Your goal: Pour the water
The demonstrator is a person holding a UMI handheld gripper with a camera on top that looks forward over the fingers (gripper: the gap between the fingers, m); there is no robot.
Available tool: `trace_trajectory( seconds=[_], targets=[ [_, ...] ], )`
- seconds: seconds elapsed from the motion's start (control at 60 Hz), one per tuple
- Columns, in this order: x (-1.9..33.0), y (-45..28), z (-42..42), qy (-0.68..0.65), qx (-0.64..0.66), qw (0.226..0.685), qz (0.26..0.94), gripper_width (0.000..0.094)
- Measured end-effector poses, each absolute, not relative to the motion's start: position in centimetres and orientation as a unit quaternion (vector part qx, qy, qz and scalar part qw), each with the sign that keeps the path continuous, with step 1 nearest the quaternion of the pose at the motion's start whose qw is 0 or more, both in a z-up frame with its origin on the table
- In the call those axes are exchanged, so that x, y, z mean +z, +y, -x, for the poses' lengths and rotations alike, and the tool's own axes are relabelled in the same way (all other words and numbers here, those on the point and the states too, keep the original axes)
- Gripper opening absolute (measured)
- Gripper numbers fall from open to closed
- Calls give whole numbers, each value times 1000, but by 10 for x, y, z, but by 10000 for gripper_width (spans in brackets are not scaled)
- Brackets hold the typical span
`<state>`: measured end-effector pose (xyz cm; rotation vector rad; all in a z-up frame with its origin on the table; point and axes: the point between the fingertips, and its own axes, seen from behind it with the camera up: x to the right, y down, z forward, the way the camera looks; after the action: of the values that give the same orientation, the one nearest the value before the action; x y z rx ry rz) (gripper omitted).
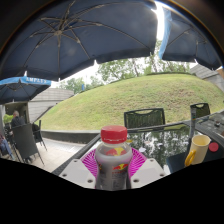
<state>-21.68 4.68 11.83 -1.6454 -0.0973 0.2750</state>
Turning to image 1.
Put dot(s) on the blue patio umbrella white lettering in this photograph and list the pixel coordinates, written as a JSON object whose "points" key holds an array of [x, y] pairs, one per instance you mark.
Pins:
{"points": [[20, 88]]}

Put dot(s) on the red-capped drink bottle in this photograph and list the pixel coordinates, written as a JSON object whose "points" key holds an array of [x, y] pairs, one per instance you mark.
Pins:
{"points": [[113, 160]]}

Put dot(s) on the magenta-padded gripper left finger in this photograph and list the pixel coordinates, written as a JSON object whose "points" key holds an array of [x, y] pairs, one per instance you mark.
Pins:
{"points": [[77, 171]]}

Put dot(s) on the person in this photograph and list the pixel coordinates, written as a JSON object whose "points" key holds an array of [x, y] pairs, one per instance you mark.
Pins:
{"points": [[17, 120]]}

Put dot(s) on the flat round red coaster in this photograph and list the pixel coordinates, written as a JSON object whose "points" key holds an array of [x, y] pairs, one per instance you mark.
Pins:
{"points": [[213, 147]]}

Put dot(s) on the dark slim patio chair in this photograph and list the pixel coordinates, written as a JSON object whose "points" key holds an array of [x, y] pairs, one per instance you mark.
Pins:
{"points": [[38, 135]]}

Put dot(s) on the dark wicker armchair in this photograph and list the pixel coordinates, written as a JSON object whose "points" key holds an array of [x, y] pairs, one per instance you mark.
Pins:
{"points": [[25, 141]]}

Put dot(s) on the large navy patio umbrella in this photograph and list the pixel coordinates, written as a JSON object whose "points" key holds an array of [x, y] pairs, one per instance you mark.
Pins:
{"points": [[190, 40], [76, 33]]}

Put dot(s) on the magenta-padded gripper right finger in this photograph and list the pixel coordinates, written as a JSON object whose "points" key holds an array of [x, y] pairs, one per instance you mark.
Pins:
{"points": [[148, 171]]}

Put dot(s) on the grey upright tube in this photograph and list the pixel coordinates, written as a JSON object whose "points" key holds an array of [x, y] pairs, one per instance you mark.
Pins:
{"points": [[193, 128]]}

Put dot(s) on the dark mesh-back patio chair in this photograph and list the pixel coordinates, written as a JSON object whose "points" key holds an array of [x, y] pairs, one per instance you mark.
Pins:
{"points": [[200, 110], [144, 118]]}

